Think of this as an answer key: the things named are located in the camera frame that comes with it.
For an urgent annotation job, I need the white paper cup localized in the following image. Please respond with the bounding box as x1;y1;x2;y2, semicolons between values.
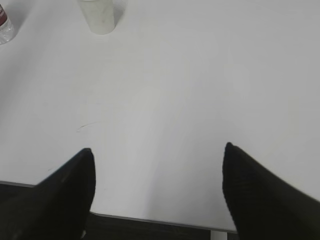
77;0;115;35

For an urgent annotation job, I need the Nongfu Spring water bottle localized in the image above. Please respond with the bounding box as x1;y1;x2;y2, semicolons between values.
0;5;15;45

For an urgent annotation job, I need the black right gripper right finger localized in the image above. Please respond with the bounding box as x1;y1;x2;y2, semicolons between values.
222;142;320;240

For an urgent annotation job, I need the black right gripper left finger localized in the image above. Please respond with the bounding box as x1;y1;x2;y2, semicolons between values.
0;148;96;240

